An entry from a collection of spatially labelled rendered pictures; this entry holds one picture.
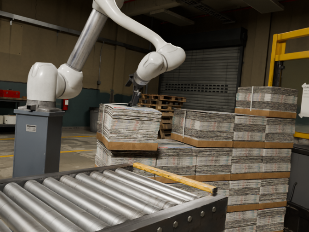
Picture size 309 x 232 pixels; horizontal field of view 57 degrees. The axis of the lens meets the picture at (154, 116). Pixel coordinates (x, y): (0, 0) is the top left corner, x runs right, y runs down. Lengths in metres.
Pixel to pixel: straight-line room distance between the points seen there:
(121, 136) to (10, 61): 6.90
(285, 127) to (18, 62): 7.11
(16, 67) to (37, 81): 6.65
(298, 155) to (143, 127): 1.75
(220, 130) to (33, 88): 1.19
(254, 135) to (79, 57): 1.30
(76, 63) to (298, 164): 2.13
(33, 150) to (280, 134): 1.72
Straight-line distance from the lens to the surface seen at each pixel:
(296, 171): 2.98
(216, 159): 2.00
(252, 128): 2.15
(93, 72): 9.38
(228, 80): 9.33
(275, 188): 2.42
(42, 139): 1.66
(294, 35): 2.95
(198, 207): 0.92
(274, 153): 2.34
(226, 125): 2.00
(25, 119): 1.70
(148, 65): 1.39
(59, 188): 1.03
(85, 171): 1.22
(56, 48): 8.81
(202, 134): 1.89
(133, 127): 1.57
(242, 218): 2.28
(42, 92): 1.68
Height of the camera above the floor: 1.11
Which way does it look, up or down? 3 degrees down
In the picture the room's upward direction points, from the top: 5 degrees clockwise
